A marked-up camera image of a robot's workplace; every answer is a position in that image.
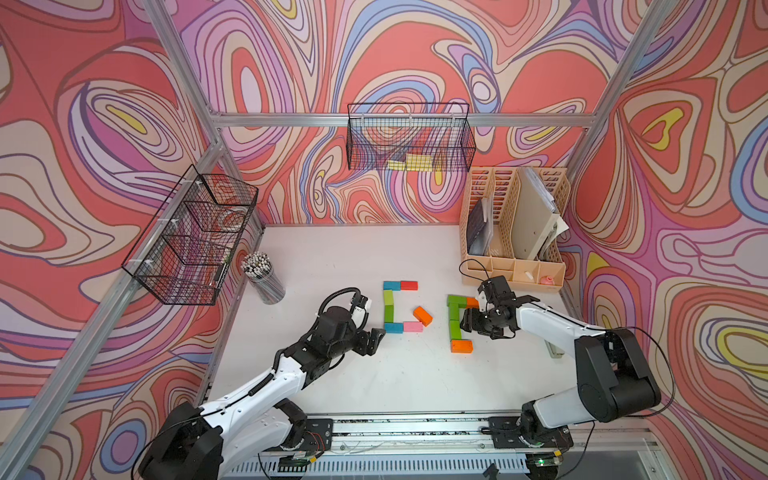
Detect pink block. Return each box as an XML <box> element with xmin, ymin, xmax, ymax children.
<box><xmin>403</xmin><ymin>321</ymin><xmax>424</xmax><ymax>333</ymax></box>

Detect red block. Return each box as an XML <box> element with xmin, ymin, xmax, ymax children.
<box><xmin>400</xmin><ymin>280</ymin><xmax>419</xmax><ymax>291</ymax></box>

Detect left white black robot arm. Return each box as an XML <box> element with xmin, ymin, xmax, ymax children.
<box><xmin>131</xmin><ymin>306</ymin><xmax>386</xmax><ymax>479</ymax></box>

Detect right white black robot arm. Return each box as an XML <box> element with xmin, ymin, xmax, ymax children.
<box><xmin>460</xmin><ymin>276</ymin><xmax>662</xmax><ymax>438</ymax></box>

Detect grey stapler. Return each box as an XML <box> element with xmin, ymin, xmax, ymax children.
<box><xmin>545</xmin><ymin>342</ymin><xmax>565</xmax><ymax>359</ymax></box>

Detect dark tablet in organizer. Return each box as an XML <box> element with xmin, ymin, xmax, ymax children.
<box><xmin>466</xmin><ymin>197</ymin><xmax>493</xmax><ymax>256</ymax></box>

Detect white folder in organizer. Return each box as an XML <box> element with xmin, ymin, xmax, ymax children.
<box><xmin>510</xmin><ymin>167</ymin><xmax>570</xmax><ymax>263</ymax></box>

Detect yellow sticky notes pad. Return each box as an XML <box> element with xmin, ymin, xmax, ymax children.
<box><xmin>385</xmin><ymin>154</ymin><xmax>434</xmax><ymax>172</ymax></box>

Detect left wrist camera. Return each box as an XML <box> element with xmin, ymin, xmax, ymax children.
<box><xmin>350</xmin><ymin>292</ymin><xmax>371</xmax><ymax>323</ymax></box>

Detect aluminium front rail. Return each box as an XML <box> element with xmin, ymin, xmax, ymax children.
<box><xmin>170</xmin><ymin>410</ymin><xmax>652</xmax><ymax>457</ymax></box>

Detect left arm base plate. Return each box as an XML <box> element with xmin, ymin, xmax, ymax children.
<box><xmin>266</xmin><ymin>417</ymin><xmax>334</xmax><ymax>453</ymax></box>

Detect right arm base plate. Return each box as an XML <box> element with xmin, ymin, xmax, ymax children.
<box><xmin>480</xmin><ymin>415</ymin><xmax>574</xmax><ymax>451</ymax></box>

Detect black wire basket left wall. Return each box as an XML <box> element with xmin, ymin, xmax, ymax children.
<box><xmin>122</xmin><ymin>166</ymin><xmax>259</xmax><ymax>306</ymax></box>

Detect black wire basket wall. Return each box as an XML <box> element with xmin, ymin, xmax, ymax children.
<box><xmin>122</xmin><ymin>166</ymin><xmax>259</xmax><ymax>306</ymax></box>
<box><xmin>346</xmin><ymin>100</ymin><xmax>477</xmax><ymax>172</ymax></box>

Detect black wire basket back wall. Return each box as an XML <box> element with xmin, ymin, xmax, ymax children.
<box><xmin>346</xmin><ymin>100</ymin><xmax>477</xmax><ymax>172</ymax></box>

